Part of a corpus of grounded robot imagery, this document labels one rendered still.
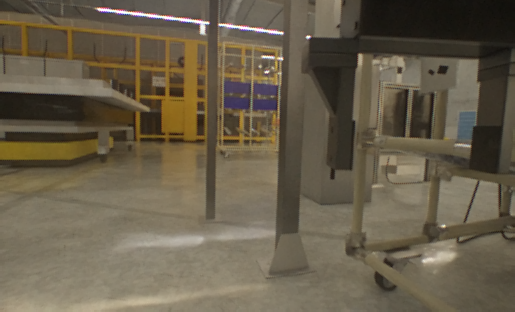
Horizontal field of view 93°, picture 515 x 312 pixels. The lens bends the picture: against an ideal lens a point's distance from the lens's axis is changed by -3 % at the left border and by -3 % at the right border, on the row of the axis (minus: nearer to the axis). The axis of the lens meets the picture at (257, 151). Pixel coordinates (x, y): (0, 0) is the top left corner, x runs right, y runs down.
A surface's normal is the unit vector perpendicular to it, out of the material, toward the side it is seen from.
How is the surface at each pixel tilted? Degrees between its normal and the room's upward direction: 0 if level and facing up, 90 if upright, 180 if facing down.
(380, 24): 90
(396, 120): 90
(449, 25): 90
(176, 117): 90
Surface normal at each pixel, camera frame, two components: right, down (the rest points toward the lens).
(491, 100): -1.00, -0.03
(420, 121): 0.27, 0.09
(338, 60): 0.01, 0.09
